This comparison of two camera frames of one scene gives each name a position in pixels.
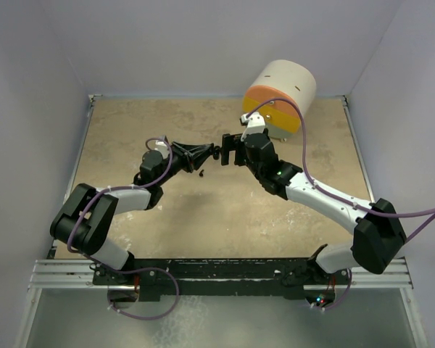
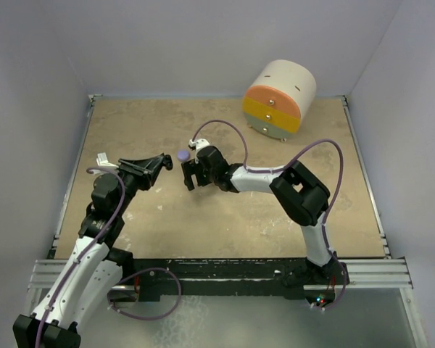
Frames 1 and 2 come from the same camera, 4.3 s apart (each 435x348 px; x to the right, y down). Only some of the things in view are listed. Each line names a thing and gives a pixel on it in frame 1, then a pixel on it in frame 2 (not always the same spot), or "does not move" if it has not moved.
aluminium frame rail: (64, 272) does not move
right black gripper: (231, 143) → (189, 168)
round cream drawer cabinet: (281, 92) does not move
